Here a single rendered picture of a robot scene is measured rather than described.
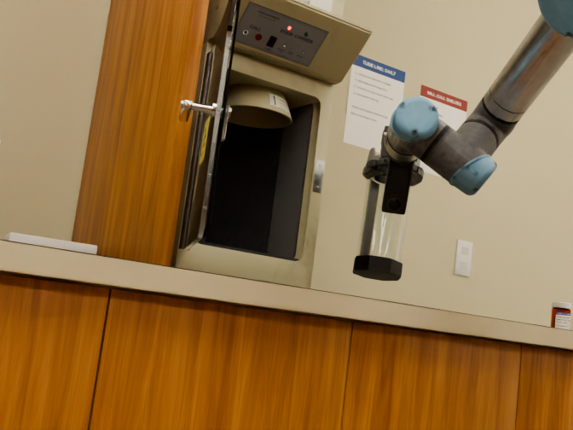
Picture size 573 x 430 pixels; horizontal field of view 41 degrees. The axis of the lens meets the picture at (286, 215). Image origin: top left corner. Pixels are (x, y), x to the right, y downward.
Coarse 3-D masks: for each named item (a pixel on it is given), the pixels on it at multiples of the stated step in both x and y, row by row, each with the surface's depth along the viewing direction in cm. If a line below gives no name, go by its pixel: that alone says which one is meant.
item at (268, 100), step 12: (240, 84) 164; (252, 84) 163; (228, 96) 164; (240, 96) 162; (252, 96) 161; (264, 96) 162; (276, 96) 164; (240, 108) 175; (252, 108) 176; (264, 108) 161; (276, 108) 162; (288, 108) 168; (228, 120) 175; (240, 120) 176; (252, 120) 177; (264, 120) 176; (276, 120) 175; (288, 120) 170
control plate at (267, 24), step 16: (256, 16) 150; (272, 16) 151; (288, 16) 152; (240, 32) 151; (256, 32) 152; (272, 32) 153; (288, 32) 155; (304, 32) 156; (320, 32) 157; (256, 48) 155; (272, 48) 156; (288, 48) 157; (304, 48) 158; (304, 64) 161
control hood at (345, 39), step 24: (216, 0) 152; (240, 0) 147; (264, 0) 148; (288, 0) 150; (216, 24) 150; (312, 24) 155; (336, 24) 157; (240, 48) 154; (336, 48) 161; (360, 48) 163; (312, 72) 163; (336, 72) 165
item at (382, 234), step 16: (384, 176) 157; (368, 192) 158; (368, 208) 156; (368, 224) 155; (384, 224) 154; (400, 224) 155; (368, 240) 154; (384, 240) 153; (400, 240) 155; (384, 256) 152; (400, 256) 154
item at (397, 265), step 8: (360, 256) 154; (368, 256) 152; (376, 256) 152; (360, 264) 153; (368, 264) 152; (376, 264) 151; (384, 264) 151; (392, 264) 152; (400, 264) 154; (360, 272) 156; (368, 272) 154; (376, 272) 153; (384, 272) 152; (392, 272) 152; (400, 272) 154; (384, 280) 159; (392, 280) 158
